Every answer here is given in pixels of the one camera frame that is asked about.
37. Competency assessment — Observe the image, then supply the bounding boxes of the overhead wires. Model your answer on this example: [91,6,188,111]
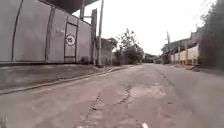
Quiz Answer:
[191,0,218,21]

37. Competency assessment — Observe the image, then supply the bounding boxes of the pale concrete kerb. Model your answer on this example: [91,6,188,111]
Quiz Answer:
[0,64,136,97]

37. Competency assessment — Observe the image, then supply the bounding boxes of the tree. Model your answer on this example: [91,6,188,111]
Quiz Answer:
[198,0,224,69]

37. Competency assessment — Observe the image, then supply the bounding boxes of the grey building wall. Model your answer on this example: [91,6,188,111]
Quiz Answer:
[0,0,101,65]

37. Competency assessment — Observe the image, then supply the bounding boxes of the concrete pavement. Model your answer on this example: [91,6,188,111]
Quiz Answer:
[0,63,134,96]

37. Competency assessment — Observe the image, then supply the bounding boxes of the trees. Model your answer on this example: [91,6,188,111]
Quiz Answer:
[111,28,145,66]

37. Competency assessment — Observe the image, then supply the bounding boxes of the utility pole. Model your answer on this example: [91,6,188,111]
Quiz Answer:
[165,30,172,64]
[96,0,105,68]

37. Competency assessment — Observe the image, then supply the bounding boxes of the building with pale wall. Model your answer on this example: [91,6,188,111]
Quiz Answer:
[160,26,204,66]

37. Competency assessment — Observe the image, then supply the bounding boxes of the grey asphalt road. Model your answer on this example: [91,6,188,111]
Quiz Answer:
[0,63,224,128]

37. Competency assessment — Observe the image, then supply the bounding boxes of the round white sign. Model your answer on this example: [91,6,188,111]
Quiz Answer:
[65,34,77,47]

